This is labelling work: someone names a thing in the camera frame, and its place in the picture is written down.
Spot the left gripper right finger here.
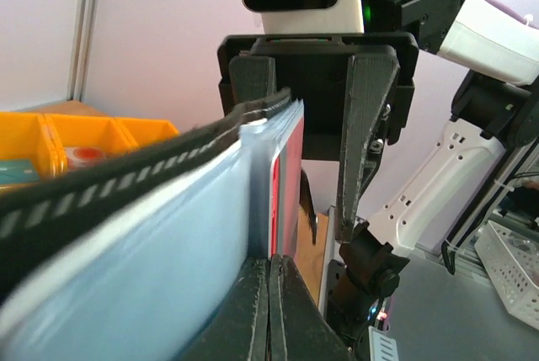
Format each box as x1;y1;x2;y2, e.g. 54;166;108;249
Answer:
269;255;354;361

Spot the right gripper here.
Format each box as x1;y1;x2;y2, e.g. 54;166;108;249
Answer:
217;32;419;243

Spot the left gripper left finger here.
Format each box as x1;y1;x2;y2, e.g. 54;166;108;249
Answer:
176;258;269;360

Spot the black card holder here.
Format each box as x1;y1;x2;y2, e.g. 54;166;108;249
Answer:
1;91;304;360

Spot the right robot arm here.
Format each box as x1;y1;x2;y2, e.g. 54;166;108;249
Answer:
218;0;538;349

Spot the yellow bin with red cards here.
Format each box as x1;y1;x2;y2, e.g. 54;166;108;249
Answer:
115;117;179;147

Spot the red circle card stack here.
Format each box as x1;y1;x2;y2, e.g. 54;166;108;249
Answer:
64;146;107;170

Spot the yellow bin with circle cards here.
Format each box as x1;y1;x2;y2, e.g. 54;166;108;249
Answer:
43;114;137;176

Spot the green card stack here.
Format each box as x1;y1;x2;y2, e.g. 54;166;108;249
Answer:
0;159;40;185

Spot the yellow bin with green cards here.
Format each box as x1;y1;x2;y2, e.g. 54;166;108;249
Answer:
1;112;50;190

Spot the right circuit board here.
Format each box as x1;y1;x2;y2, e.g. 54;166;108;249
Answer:
367;298;391;331

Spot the white perforated crate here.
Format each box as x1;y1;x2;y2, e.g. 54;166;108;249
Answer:
474;220;538;329

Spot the grey slotted cable duct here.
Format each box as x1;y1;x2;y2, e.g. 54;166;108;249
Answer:
368;326;399;361

